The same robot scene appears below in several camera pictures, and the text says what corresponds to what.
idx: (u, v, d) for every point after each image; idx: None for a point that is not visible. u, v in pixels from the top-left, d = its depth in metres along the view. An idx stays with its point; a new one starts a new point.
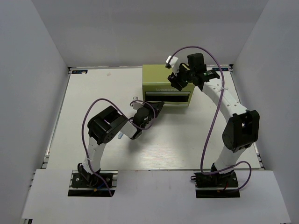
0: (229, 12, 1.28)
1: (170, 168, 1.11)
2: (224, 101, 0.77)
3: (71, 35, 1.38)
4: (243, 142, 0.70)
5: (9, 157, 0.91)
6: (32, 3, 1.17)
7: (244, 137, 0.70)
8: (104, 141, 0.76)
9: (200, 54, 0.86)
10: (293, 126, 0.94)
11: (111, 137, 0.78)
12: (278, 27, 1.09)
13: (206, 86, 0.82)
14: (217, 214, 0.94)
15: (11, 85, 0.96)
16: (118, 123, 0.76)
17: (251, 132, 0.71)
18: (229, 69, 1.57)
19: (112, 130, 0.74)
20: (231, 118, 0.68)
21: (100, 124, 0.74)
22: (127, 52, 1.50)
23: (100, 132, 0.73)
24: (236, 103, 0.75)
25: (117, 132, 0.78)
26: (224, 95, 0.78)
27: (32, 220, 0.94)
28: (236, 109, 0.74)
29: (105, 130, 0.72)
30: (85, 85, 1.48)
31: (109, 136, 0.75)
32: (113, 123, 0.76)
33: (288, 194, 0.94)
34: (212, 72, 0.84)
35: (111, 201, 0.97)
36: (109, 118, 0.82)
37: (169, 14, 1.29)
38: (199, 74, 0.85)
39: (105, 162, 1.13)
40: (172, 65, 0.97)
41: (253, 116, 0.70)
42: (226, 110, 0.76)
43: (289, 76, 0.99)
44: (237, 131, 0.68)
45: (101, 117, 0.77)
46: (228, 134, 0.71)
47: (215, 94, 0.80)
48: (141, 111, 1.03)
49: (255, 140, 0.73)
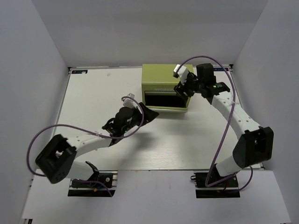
0: (230, 12, 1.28)
1: (170, 168, 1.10)
2: (234, 117, 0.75)
3: (71, 35, 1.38)
4: (255, 160, 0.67)
5: (9, 156, 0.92)
6: (32, 3, 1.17)
7: (256, 156, 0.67)
8: (60, 177, 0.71)
9: (210, 66, 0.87)
10: (293, 126, 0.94)
11: (65, 172, 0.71)
12: (278, 26, 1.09)
13: (216, 99, 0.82)
14: (217, 214, 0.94)
15: (11, 85, 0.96)
16: (67, 156, 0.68)
17: (264, 150, 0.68)
18: (229, 69, 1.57)
19: (61, 167, 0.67)
20: (243, 135, 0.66)
21: (46, 163, 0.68)
22: (127, 53, 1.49)
23: (47, 173, 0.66)
24: (247, 119, 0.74)
25: (69, 166, 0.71)
26: (235, 110, 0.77)
27: (32, 220, 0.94)
28: (248, 125, 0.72)
29: (52, 171, 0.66)
30: (85, 85, 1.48)
31: (60, 171, 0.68)
32: (60, 158, 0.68)
33: (289, 194, 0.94)
34: (222, 85, 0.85)
35: (111, 201, 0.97)
36: (60, 148, 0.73)
37: (168, 14, 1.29)
38: (209, 87, 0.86)
39: (105, 162, 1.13)
40: (180, 74, 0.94)
41: (267, 133, 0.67)
42: (238, 126, 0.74)
43: (289, 75, 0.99)
44: (250, 149, 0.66)
45: (47, 152, 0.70)
46: (238, 151, 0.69)
47: (225, 107, 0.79)
48: (124, 112, 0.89)
49: (267, 158, 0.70)
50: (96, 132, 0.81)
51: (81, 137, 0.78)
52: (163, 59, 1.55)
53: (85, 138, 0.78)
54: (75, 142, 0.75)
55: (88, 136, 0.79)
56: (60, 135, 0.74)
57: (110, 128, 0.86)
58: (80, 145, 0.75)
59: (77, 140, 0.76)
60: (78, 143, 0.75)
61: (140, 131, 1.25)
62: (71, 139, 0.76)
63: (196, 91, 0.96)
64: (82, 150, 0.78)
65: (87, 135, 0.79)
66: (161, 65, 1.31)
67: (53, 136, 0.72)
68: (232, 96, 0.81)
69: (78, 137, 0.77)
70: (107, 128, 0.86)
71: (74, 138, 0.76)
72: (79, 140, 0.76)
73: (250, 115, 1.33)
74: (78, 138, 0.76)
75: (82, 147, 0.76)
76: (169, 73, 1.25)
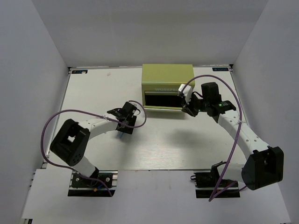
0: (230, 12, 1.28)
1: (170, 168, 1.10)
2: (242, 136, 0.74)
3: (71, 35, 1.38)
4: (266, 182, 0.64)
5: (9, 156, 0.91)
6: (32, 3, 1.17)
7: (267, 177, 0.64)
8: (77, 159, 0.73)
9: (214, 84, 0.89)
10: (293, 126, 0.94)
11: (81, 154, 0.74)
12: (278, 26, 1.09)
13: (223, 118, 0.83)
14: (217, 214, 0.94)
15: (11, 85, 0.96)
16: (81, 138, 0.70)
17: (275, 171, 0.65)
18: (229, 69, 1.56)
19: (76, 149, 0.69)
20: (252, 155, 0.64)
21: (61, 147, 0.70)
22: (127, 52, 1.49)
23: (65, 157, 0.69)
24: (256, 139, 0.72)
25: (83, 148, 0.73)
26: (242, 128, 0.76)
27: (32, 219, 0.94)
28: (256, 145, 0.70)
29: (69, 153, 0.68)
30: (85, 85, 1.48)
31: (76, 154, 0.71)
32: (75, 140, 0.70)
33: (289, 194, 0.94)
34: (228, 103, 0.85)
35: (111, 201, 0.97)
36: (71, 132, 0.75)
37: (168, 14, 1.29)
38: (214, 105, 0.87)
39: (105, 162, 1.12)
40: (185, 93, 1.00)
41: (277, 154, 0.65)
42: (245, 145, 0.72)
43: (289, 75, 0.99)
44: (259, 170, 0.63)
45: (61, 137, 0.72)
46: (247, 172, 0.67)
47: (231, 126, 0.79)
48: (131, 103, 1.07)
49: (279, 180, 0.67)
50: (104, 116, 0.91)
51: (90, 120, 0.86)
52: (163, 59, 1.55)
53: (95, 121, 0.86)
54: (87, 124, 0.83)
55: (96, 119, 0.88)
56: (71, 120, 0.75)
57: (116, 112, 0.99)
58: (91, 126, 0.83)
59: (88, 123, 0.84)
60: (90, 125, 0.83)
61: (140, 131, 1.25)
62: (82, 123, 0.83)
63: (202, 110, 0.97)
64: (94, 133, 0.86)
65: (95, 119, 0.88)
66: (161, 65, 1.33)
67: (65, 122, 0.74)
68: (238, 115, 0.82)
69: (88, 122, 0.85)
70: (112, 112, 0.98)
71: (85, 122, 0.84)
72: (89, 123, 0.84)
73: (250, 115, 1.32)
74: (88, 122, 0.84)
75: (94, 129, 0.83)
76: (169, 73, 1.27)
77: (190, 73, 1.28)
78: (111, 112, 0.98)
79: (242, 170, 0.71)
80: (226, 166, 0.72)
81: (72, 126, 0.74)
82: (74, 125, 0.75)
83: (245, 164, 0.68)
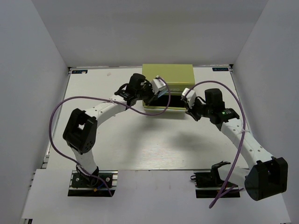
0: (230, 12, 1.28)
1: (170, 168, 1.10)
2: (245, 146, 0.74)
3: (71, 35, 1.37)
4: (269, 192, 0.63)
5: (9, 156, 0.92)
6: (32, 3, 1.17)
7: (271, 188, 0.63)
8: (89, 145, 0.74)
9: (218, 91, 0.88)
10: (293, 126, 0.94)
11: (92, 142, 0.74)
12: (278, 26, 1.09)
13: (225, 126, 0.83)
14: (217, 214, 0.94)
15: (11, 85, 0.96)
16: (89, 125, 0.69)
17: (279, 182, 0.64)
18: (229, 69, 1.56)
19: (87, 136, 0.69)
20: (255, 166, 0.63)
21: (74, 136, 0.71)
22: (127, 52, 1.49)
23: (77, 143, 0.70)
24: (259, 149, 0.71)
25: (94, 136, 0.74)
26: (245, 137, 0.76)
27: (32, 220, 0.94)
28: (259, 156, 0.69)
29: (81, 141, 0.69)
30: (85, 85, 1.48)
31: (88, 141, 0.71)
32: (84, 129, 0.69)
33: (290, 194, 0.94)
34: (231, 112, 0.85)
35: (111, 201, 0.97)
36: (81, 121, 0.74)
37: (168, 14, 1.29)
38: (217, 113, 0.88)
39: (105, 162, 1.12)
40: (188, 98, 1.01)
41: (281, 165, 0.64)
42: (249, 156, 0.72)
43: (290, 75, 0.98)
44: (263, 181, 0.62)
45: (71, 127, 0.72)
46: (251, 182, 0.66)
47: (235, 135, 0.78)
48: (137, 75, 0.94)
49: (283, 191, 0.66)
50: (111, 100, 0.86)
51: (97, 107, 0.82)
52: (163, 59, 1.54)
53: (102, 107, 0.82)
54: (94, 112, 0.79)
55: (103, 104, 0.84)
56: (78, 109, 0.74)
57: (123, 92, 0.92)
58: (98, 114, 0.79)
59: (96, 110, 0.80)
60: (97, 112, 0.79)
61: (140, 131, 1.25)
62: (89, 111, 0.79)
63: (204, 115, 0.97)
64: (103, 120, 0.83)
65: (102, 104, 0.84)
66: (161, 65, 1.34)
67: (72, 111, 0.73)
68: (242, 124, 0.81)
69: (96, 108, 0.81)
70: (120, 93, 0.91)
71: (92, 110, 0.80)
72: (96, 110, 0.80)
73: (250, 115, 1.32)
74: (96, 109, 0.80)
75: (102, 115, 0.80)
76: (171, 75, 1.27)
77: (191, 73, 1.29)
78: (118, 93, 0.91)
79: (245, 178, 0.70)
80: (228, 176, 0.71)
81: (79, 115, 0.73)
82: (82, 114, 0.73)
83: (248, 174, 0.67)
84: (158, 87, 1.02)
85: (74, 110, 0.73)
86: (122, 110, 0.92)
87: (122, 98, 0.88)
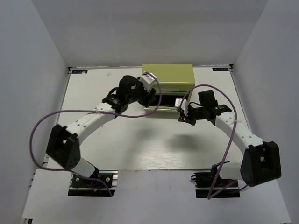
0: (229, 12, 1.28)
1: (170, 168, 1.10)
2: (238, 133, 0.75)
3: (71, 35, 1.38)
4: (265, 177, 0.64)
5: (9, 156, 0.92)
6: (32, 3, 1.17)
7: (265, 173, 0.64)
8: (74, 161, 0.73)
9: (210, 90, 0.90)
10: (294, 127, 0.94)
11: (77, 158, 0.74)
12: (278, 26, 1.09)
13: (218, 119, 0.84)
14: (217, 213, 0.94)
15: (11, 85, 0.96)
16: (70, 143, 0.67)
17: (273, 167, 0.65)
18: (229, 69, 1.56)
19: (69, 155, 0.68)
20: (247, 150, 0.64)
21: (56, 153, 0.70)
22: (127, 52, 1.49)
23: (61, 160, 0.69)
24: (251, 135, 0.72)
25: (78, 152, 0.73)
26: (238, 127, 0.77)
27: (33, 219, 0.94)
28: (251, 141, 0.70)
29: (64, 158, 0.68)
30: (85, 85, 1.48)
31: (71, 158, 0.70)
32: (65, 146, 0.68)
33: (289, 194, 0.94)
34: (224, 106, 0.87)
35: (111, 201, 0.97)
36: (63, 137, 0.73)
37: (168, 14, 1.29)
38: (211, 108, 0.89)
39: (105, 162, 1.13)
40: (183, 108, 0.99)
41: (272, 148, 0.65)
42: (241, 142, 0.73)
43: (290, 75, 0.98)
44: (257, 165, 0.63)
45: (53, 143, 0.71)
46: (245, 169, 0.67)
47: (227, 126, 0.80)
48: (128, 78, 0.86)
49: (279, 177, 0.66)
50: (96, 110, 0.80)
51: (81, 120, 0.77)
52: (163, 59, 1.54)
53: (86, 121, 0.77)
54: (76, 127, 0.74)
55: (88, 117, 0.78)
56: (59, 125, 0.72)
57: (112, 100, 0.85)
58: (81, 129, 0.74)
59: (78, 125, 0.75)
60: (79, 128, 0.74)
61: (140, 131, 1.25)
62: (71, 127, 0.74)
63: (202, 118, 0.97)
64: (88, 132, 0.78)
65: (86, 117, 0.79)
66: (161, 65, 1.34)
67: (52, 129, 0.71)
68: (234, 115, 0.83)
69: (78, 122, 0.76)
70: (108, 101, 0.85)
71: (74, 125, 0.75)
72: (80, 125, 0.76)
73: (250, 115, 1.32)
74: (79, 123, 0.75)
75: (85, 130, 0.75)
76: (170, 73, 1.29)
77: (191, 73, 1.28)
78: (107, 100, 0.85)
79: (240, 168, 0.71)
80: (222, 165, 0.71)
81: (60, 132, 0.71)
82: (62, 130, 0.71)
83: (242, 161, 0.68)
84: (150, 82, 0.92)
85: (54, 127, 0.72)
86: (111, 118, 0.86)
87: (109, 107, 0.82)
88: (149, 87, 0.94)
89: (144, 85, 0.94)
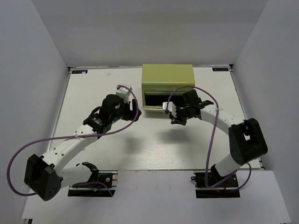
0: (229, 12, 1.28)
1: (170, 168, 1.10)
2: (220, 118, 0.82)
3: (71, 35, 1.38)
4: (252, 150, 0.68)
5: (9, 156, 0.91)
6: (32, 3, 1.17)
7: (251, 147, 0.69)
8: (53, 191, 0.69)
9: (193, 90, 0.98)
10: (293, 127, 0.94)
11: (57, 187, 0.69)
12: (278, 27, 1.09)
13: (203, 112, 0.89)
14: (217, 213, 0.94)
15: (11, 85, 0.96)
16: (47, 176, 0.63)
17: (258, 142, 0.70)
18: (229, 69, 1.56)
19: (47, 186, 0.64)
20: (230, 128, 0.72)
21: (34, 184, 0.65)
22: (127, 52, 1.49)
23: (39, 192, 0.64)
24: (232, 117, 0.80)
25: (58, 182, 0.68)
26: (220, 114, 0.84)
27: (33, 219, 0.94)
28: (233, 121, 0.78)
29: (43, 190, 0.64)
30: (85, 85, 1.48)
31: (50, 189, 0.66)
32: (42, 179, 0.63)
33: (289, 194, 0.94)
34: (206, 101, 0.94)
35: (111, 201, 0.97)
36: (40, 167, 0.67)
37: (168, 14, 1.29)
38: (195, 105, 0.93)
39: (105, 162, 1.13)
40: (169, 109, 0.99)
41: (252, 124, 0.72)
42: (225, 125, 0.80)
43: (289, 75, 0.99)
44: (240, 139, 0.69)
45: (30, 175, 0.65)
46: (233, 147, 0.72)
47: (211, 115, 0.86)
48: (111, 99, 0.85)
49: (266, 152, 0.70)
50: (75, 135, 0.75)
51: (58, 148, 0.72)
52: (163, 59, 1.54)
53: (64, 148, 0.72)
54: (53, 157, 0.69)
55: (66, 144, 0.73)
56: (35, 155, 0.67)
57: (95, 120, 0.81)
58: (59, 158, 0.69)
59: (55, 154, 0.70)
60: (56, 157, 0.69)
61: (140, 131, 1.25)
62: (47, 157, 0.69)
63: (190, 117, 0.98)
64: (67, 159, 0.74)
65: (64, 143, 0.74)
66: (161, 65, 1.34)
67: (28, 159, 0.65)
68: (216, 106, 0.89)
69: (56, 151, 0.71)
70: (90, 122, 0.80)
71: (51, 154, 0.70)
72: (57, 153, 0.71)
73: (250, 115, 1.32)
74: (56, 152, 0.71)
75: (63, 159, 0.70)
76: (169, 72, 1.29)
77: (191, 73, 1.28)
78: (88, 122, 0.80)
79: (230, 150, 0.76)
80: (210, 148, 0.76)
81: (37, 163, 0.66)
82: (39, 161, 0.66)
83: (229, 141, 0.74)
84: (126, 93, 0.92)
85: (31, 157, 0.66)
86: (93, 140, 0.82)
87: (90, 129, 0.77)
88: (127, 98, 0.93)
89: (124, 100, 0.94)
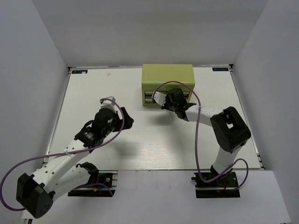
0: (229, 12, 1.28)
1: (170, 168, 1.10)
2: (203, 112, 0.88)
3: (71, 35, 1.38)
4: (236, 136, 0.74)
5: (9, 155, 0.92)
6: (32, 3, 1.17)
7: (235, 134, 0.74)
8: (46, 207, 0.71)
9: (178, 91, 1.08)
10: (293, 127, 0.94)
11: (49, 203, 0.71)
12: (278, 26, 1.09)
13: (187, 113, 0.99)
14: (217, 213, 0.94)
15: (11, 85, 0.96)
16: (37, 196, 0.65)
17: (239, 127, 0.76)
18: (229, 69, 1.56)
19: (38, 205, 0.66)
20: (212, 117, 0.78)
21: (25, 202, 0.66)
22: (127, 52, 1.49)
23: (31, 210, 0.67)
24: (214, 109, 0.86)
25: (49, 199, 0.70)
26: (202, 110, 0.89)
27: (33, 219, 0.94)
28: (214, 113, 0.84)
29: (34, 209, 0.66)
30: (85, 85, 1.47)
31: (41, 206, 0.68)
32: (33, 198, 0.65)
33: (289, 194, 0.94)
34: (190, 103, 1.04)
35: (111, 201, 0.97)
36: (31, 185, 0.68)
37: (168, 14, 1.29)
38: (181, 108, 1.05)
39: (105, 162, 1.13)
40: (157, 99, 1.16)
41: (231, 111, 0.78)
42: (207, 118, 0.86)
43: (289, 74, 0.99)
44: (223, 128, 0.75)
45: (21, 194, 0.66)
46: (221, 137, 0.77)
47: (195, 113, 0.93)
48: (103, 113, 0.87)
49: (249, 136, 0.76)
50: (66, 152, 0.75)
51: (48, 166, 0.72)
52: (163, 59, 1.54)
53: (54, 166, 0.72)
54: (44, 176, 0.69)
55: (57, 161, 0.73)
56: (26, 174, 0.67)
57: (87, 134, 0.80)
58: (49, 178, 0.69)
59: (45, 172, 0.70)
60: (47, 176, 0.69)
61: (140, 131, 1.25)
62: (38, 175, 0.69)
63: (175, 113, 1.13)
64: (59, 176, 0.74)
65: (55, 161, 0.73)
66: (161, 65, 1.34)
67: (18, 178, 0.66)
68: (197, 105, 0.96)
69: (46, 169, 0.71)
70: (82, 136, 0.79)
71: (42, 172, 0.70)
72: (47, 171, 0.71)
73: (250, 115, 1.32)
74: (46, 171, 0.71)
75: (53, 178, 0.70)
76: (167, 72, 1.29)
77: (191, 73, 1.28)
78: (79, 136, 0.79)
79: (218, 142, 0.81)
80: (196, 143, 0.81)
81: (28, 181, 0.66)
82: (30, 180, 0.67)
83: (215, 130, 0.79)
84: (111, 104, 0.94)
85: (22, 175, 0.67)
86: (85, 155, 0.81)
87: (81, 144, 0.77)
88: (114, 108, 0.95)
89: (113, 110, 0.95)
